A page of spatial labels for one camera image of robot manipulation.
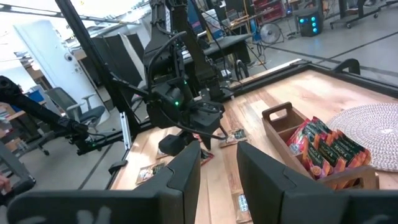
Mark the black frame hook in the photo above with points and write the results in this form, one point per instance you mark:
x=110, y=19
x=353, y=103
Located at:
x=346, y=65

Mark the black computer with cyan lights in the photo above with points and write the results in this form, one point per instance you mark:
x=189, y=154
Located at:
x=308, y=23

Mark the wooden tea box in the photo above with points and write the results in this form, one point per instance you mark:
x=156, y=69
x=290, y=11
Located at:
x=371, y=175

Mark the black background robot arm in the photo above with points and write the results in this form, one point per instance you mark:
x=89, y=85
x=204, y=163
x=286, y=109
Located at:
x=37, y=109

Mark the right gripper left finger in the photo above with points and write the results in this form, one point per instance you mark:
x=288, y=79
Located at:
x=155, y=205

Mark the person's hand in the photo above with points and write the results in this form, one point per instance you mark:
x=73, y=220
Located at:
x=3, y=183

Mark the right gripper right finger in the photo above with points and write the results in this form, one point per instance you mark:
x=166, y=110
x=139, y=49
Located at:
x=280, y=199

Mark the black partition panel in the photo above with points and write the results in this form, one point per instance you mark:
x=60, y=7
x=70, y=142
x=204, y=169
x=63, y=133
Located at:
x=118, y=59

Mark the white woven round placemat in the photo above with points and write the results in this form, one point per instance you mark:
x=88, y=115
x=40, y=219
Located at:
x=379, y=133

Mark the black wheeled stand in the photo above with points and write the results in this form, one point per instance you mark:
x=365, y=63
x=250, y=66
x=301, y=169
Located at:
x=360, y=9

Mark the black desk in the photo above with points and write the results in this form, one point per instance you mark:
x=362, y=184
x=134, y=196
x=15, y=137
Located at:
x=230, y=42

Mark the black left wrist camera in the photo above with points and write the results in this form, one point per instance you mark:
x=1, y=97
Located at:
x=172, y=144

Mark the red strawberry tea packet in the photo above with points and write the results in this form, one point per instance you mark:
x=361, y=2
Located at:
x=298, y=140
x=321, y=124
x=207, y=158

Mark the black aluminium table frame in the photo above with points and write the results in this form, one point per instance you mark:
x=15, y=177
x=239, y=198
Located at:
x=357, y=81

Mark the grey office chair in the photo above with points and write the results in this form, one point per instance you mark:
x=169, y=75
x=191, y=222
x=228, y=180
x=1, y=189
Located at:
x=90, y=113

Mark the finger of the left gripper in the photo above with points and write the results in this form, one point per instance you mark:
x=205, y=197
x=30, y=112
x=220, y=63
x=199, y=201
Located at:
x=209, y=140

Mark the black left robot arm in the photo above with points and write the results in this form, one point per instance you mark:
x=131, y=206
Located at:
x=199, y=62

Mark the round floor fan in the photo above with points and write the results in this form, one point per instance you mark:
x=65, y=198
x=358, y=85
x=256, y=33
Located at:
x=270, y=32

